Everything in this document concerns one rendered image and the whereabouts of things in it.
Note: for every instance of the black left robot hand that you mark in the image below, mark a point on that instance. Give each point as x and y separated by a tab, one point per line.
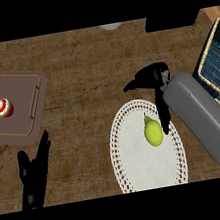
33	175

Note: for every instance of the green pear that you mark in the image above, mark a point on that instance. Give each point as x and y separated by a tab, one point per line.
153	132

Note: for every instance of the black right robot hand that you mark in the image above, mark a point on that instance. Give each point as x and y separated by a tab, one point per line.
153	74

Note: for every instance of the white oval lace placemat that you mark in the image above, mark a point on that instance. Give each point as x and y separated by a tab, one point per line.
139	154

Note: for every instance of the black appliance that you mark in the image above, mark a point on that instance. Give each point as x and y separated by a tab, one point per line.
171	20

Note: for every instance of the blue-lined wicker basket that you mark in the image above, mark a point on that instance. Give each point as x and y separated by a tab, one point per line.
217	63

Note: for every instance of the brown square cutting board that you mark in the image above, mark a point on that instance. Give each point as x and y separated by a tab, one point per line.
11	106

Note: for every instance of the pale grey round object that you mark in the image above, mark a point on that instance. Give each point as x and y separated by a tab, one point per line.
111	26

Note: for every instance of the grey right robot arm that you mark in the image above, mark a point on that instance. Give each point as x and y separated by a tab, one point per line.
202	116

